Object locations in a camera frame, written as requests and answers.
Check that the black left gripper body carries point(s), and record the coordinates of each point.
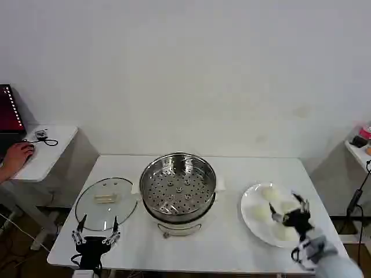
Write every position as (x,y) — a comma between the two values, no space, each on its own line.
(91,249)

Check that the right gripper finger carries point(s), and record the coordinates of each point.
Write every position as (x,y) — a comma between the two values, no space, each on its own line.
(303,205)
(277,217)

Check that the round glass lid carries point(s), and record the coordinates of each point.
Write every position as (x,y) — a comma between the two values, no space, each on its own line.
(98,214)

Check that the white side desk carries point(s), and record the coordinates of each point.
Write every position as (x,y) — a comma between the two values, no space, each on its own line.
(49,156)

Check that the white round plate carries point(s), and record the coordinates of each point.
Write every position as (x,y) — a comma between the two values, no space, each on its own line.
(255,228)

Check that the small black object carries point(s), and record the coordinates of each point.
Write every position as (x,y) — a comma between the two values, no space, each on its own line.
(359,141)

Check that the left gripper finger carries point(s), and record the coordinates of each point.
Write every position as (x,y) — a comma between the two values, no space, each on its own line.
(79,235)
(114,236)

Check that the person's hand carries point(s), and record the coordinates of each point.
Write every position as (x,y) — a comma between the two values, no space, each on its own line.
(17,156)

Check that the black laptop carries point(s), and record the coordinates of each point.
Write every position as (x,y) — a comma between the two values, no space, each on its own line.
(8,116)

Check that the white side shelf table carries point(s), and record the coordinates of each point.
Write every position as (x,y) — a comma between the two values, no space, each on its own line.
(359,155)

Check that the small grey device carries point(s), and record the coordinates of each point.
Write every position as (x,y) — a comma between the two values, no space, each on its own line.
(41,133)

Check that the small orange object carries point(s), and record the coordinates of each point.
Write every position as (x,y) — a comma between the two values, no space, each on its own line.
(369,150)

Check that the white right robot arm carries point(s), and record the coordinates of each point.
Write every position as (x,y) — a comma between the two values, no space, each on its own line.
(333,260)

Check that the white electric cooker base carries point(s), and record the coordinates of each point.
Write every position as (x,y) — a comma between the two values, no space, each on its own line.
(179,221)

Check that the perforated steel steamer basket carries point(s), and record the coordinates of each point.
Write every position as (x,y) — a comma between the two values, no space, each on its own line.
(179,188)

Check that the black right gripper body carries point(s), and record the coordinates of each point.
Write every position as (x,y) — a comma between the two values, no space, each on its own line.
(298,221)

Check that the pink round container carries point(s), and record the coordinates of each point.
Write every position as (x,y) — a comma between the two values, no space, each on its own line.
(365,131)

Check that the white steamed bun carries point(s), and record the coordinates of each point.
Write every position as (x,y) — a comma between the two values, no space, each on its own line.
(288,206)
(271,194)
(284,233)
(260,213)

